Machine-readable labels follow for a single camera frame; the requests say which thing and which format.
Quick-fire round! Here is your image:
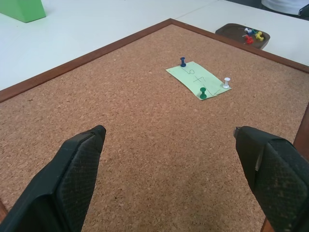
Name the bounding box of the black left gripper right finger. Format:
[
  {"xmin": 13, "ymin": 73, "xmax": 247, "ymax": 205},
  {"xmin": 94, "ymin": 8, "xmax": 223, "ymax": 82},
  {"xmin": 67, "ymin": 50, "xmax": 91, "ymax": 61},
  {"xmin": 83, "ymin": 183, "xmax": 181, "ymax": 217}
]
[{"xmin": 233, "ymin": 126, "xmax": 309, "ymax": 232}]

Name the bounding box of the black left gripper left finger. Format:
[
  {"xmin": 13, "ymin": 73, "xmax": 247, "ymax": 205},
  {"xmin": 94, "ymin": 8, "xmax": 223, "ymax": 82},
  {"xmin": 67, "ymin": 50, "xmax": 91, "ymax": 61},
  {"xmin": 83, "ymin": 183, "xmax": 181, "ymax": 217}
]
[{"xmin": 0, "ymin": 124, "xmax": 107, "ymax": 232}]

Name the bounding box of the light green paper note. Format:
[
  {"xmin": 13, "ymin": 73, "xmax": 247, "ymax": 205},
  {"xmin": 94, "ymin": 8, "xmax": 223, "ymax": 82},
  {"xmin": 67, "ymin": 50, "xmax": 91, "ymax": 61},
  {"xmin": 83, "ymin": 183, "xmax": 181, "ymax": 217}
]
[{"xmin": 165, "ymin": 61, "xmax": 232, "ymax": 101}]

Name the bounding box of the dark brown tray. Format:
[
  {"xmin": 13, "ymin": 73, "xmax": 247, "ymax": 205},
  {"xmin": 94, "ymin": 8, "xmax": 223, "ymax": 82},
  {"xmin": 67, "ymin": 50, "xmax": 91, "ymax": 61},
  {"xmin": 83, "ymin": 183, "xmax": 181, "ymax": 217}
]
[{"xmin": 215, "ymin": 23, "xmax": 271, "ymax": 50}]

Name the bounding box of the green box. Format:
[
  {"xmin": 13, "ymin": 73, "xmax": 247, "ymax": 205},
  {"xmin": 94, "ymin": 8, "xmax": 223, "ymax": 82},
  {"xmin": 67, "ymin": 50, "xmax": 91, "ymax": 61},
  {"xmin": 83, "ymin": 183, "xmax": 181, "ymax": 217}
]
[{"xmin": 0, "ymin": 0, "xmax": 47, "ymax": 24}]

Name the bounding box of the cork board with wooden frame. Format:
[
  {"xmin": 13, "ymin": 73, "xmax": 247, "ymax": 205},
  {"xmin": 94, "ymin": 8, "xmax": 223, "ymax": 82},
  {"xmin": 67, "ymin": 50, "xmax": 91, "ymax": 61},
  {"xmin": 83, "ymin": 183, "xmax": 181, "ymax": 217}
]
[{"xmin": 0, "ymin": 18, "xmax": 309, "ymax": 232}]

